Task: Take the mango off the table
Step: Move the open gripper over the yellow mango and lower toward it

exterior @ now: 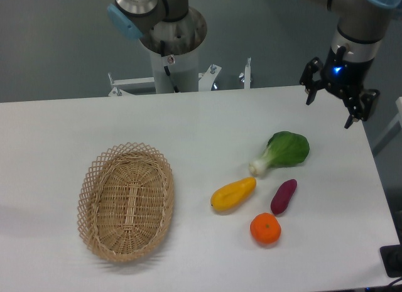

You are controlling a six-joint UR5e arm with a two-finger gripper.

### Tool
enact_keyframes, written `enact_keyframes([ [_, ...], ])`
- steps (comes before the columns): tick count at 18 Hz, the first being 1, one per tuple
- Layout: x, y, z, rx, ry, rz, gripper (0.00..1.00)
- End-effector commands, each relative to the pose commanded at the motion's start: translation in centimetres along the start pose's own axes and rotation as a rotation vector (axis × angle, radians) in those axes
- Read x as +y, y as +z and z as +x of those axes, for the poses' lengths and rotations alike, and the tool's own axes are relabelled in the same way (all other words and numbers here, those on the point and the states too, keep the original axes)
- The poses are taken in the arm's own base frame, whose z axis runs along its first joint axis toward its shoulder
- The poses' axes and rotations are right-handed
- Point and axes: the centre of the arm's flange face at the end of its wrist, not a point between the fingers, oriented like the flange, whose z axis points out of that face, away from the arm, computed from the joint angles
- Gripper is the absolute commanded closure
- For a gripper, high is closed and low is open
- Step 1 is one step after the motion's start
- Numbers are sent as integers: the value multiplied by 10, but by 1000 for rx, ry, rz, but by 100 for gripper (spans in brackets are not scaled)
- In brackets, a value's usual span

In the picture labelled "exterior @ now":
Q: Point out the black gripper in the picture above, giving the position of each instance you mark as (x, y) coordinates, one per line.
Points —
(344, 79)

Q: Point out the yellow mango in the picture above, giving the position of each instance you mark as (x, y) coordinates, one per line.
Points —
(232, 194)

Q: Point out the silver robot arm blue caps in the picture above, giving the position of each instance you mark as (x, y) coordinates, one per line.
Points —
(170, 29)

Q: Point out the green bok choy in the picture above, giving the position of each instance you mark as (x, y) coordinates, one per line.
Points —
(284, 149)

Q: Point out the purple sweet potato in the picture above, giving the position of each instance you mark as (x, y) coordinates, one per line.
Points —
(283, 196)

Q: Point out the orange tangerine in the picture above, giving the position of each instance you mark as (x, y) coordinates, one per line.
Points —
(265, 228)

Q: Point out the black device at table edge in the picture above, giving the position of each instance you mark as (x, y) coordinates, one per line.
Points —
(391, 257)

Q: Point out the oval woven wicker basket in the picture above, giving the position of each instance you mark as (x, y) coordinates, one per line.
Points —
(126, 202)

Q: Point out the white frame bracket right edge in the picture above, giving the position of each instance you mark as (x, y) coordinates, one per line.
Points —
(389, 132)

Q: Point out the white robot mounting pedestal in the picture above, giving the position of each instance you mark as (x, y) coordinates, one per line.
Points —
(171, 74)

